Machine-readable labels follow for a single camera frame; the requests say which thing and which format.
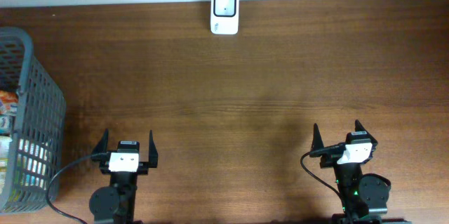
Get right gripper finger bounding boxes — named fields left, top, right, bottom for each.
left=354, top=119, right=367, bottom=132
left=311, top=123, right=324, bottom=151

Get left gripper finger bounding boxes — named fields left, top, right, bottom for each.
left=148, top=131, right=159, bottom=168
left=91, top=129, right=109, bottom=162

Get orange tissue pack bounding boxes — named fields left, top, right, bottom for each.
left=0, top=91, right=18, bottom=116

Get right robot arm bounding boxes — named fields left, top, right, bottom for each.
left=300, top=120, right=407, bottom=224

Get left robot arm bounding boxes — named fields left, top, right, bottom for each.
left=89, top=130, right=159, bottom=224

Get white barcode scanner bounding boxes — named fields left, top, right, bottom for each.
left=210, top=0, right=240, bottom=35

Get grey plastic mesh basket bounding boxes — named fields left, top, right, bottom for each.
left=1, top=27, right=67, bottom=215

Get packaged goods in basket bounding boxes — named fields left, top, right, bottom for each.
left=0, top=114, right=15, bottom=192

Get left camera black cable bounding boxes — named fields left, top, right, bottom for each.
left=46, top=152, right=108, bottom=224

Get camera black cable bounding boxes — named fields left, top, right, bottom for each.
left=300, top=143, right=355, bottom=224
left=46, top=152, right=108, bottom=224

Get right camera black cable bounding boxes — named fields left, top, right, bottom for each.
left=300, top=143, right=355, bottom=224

